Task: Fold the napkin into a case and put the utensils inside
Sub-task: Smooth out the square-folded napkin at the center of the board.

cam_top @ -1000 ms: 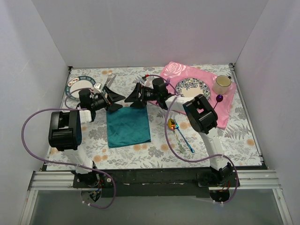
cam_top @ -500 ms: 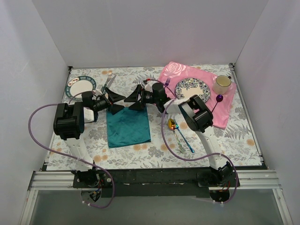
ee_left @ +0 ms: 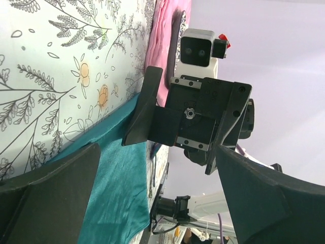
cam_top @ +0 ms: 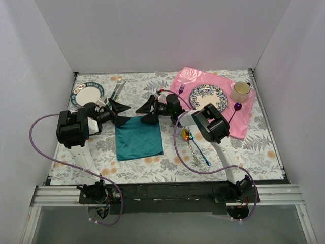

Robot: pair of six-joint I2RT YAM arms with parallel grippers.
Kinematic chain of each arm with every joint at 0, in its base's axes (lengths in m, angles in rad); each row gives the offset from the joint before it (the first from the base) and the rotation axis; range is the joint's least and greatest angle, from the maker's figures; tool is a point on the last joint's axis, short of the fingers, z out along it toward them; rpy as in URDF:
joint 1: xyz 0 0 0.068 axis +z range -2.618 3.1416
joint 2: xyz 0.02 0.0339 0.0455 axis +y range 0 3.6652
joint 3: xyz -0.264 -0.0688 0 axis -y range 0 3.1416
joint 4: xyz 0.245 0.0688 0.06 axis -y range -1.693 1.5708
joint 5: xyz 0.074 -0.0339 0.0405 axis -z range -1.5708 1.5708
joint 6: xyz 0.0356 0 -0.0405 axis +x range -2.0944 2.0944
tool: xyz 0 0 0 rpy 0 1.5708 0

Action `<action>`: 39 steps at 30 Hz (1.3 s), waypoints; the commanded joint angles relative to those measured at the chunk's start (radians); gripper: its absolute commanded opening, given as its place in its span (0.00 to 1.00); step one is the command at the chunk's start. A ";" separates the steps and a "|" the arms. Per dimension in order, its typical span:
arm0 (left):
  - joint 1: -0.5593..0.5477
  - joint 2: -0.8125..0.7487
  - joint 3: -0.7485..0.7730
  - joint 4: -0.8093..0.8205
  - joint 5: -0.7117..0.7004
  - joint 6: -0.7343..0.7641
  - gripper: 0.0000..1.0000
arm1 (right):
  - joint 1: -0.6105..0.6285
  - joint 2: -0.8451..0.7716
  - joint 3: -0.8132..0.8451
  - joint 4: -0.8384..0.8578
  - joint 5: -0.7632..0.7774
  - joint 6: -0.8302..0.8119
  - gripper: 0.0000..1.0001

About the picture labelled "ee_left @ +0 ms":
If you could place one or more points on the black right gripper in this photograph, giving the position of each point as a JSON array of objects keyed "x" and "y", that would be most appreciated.
[{"x": 199, "y": 116}]

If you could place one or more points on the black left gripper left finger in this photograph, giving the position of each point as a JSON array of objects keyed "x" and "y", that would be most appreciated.
[{"x": 48, "y": 205}]

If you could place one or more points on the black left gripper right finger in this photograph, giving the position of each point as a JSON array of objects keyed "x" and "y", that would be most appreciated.
[{"x": 268, "y": 206}]

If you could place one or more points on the teal cloth napkin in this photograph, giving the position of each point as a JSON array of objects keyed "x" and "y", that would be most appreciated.
[{"x": 118, "y": 204}]

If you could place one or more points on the pink floral placemat cloth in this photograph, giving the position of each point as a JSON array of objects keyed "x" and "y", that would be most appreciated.
[{"x": 170, "y": 20}]

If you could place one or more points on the blue floral white plate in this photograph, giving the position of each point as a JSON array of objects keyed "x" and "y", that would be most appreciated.
[{"x": 180, "y": 45}]

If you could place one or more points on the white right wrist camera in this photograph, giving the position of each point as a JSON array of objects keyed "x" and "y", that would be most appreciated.
[{"x": 200, "y": 52}]

